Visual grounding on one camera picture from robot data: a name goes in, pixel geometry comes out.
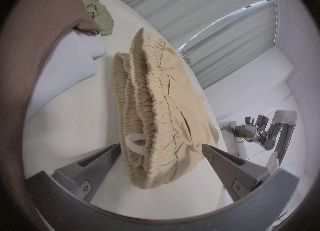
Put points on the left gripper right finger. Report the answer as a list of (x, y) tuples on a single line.
[(235, 172)]

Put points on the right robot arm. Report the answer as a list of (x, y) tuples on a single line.
[(285, 135)]

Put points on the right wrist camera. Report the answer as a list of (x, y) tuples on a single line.
[(250, 120)]

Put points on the bed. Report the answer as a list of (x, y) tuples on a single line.
[(70, 130)]

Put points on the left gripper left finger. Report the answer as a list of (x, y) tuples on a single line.
[(86, 175)]

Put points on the green garment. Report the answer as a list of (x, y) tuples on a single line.
[(100, 17)]

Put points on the pale lilac garment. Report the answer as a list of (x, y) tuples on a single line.
[(67, 70)]

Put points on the pale green curtain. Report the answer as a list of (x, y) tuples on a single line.
[(237, 42), (175, 5)]

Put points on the brown garment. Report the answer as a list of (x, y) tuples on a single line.
[(37, 30)]

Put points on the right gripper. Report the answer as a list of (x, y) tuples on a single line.
[(246, 132)]

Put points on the tan shorts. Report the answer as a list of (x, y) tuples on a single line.
[(162, 105)]

